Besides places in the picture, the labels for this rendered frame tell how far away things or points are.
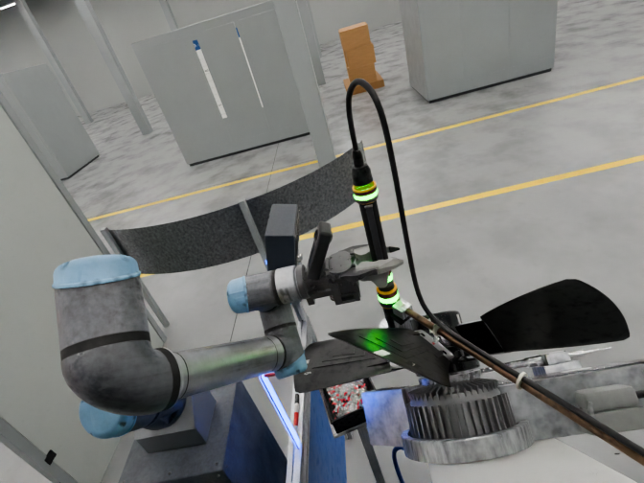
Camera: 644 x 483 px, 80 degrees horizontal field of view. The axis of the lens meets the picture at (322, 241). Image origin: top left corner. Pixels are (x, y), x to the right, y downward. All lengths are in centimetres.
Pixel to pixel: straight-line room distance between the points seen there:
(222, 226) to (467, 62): 529
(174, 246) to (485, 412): 234
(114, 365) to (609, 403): 86
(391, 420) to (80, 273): 77
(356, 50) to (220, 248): 665
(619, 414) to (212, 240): 233
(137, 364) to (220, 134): 660
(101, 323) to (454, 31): 665
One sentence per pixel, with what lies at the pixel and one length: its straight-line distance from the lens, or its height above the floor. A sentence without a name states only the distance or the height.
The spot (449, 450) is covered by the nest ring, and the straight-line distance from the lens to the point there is 87.
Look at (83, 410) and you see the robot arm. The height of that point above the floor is 131.
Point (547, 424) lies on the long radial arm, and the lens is 99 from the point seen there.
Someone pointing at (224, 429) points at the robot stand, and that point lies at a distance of 123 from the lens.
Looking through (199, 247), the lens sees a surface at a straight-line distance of 278.
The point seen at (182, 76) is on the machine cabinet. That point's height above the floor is 143.
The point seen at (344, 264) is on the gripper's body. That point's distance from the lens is 77.
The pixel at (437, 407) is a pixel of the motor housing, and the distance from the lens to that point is 88.
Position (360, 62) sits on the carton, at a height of 58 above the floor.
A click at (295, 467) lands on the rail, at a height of 86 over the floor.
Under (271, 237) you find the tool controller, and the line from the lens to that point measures 143.
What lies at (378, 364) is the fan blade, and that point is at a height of 119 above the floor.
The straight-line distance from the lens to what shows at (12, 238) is 252.
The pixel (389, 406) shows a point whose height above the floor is 103.
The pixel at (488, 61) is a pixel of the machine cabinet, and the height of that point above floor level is 41.
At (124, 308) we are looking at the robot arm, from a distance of 63.
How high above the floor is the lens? 192
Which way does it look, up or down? 31 degrees down
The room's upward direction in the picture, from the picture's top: 17 degrees counter-clockwise
